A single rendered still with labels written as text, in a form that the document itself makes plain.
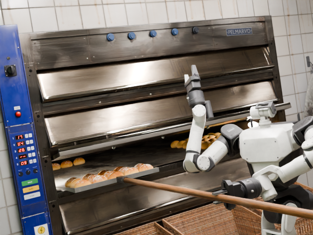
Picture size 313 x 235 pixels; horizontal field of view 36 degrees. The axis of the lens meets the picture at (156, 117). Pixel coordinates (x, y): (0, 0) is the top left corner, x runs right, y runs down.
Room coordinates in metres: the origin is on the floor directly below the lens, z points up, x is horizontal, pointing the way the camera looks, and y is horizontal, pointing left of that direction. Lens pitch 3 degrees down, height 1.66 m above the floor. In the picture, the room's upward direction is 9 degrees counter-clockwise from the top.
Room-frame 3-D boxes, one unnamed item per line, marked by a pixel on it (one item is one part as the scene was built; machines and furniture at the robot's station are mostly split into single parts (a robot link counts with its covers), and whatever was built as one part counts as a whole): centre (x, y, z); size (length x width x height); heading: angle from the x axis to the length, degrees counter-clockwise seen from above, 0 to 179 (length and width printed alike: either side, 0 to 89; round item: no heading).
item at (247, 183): (1.97, -0.29, 1.19); 0.12 x 0.10 x 0.13; 116
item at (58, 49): (3.19, -0.13, 1.99); 1.80 x 0.08 x 0.21; 120
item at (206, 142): (3.84, -0.42, 1.21); 0.61 x 0.48 x 0.06; 30
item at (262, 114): (2.38, -0.53, 1.47); 0.10 x 0.07 x 0.09; 52
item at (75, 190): (2.90, 0.36, 1.19); 0.55 x 0.36 x 0.03; 120
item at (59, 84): (3.17, -0.14, 1.80); 1.79 x 0.11 x 0.19; 120
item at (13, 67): (2.60, 0.74, 1.92); 0.06 x 0.04 x 0.11; 120
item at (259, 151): (2.43, -0.57, 1.27); 0.34 x 0.30 x 0.36; 52
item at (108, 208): (3.17, -0.14, 1.02); 1.79 x 0.11 x 0.19; 120
